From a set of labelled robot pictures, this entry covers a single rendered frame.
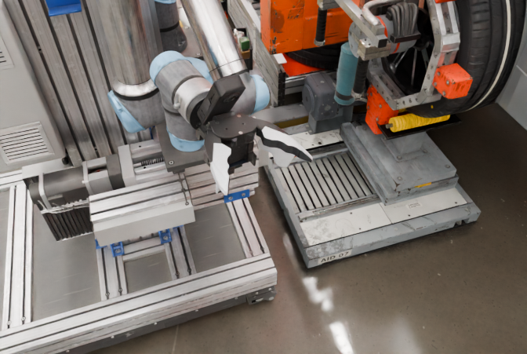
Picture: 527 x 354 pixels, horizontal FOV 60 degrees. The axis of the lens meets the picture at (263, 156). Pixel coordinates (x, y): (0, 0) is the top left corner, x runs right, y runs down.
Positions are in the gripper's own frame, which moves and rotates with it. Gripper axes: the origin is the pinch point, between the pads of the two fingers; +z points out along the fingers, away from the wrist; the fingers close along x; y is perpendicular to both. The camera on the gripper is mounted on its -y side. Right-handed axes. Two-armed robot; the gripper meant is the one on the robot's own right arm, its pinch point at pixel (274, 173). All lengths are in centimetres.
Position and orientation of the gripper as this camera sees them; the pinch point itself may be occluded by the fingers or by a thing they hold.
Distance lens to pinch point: 65.7
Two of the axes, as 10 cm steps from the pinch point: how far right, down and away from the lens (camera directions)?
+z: 5.6, 6.0, -5.7
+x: -8.2, 3.0, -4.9
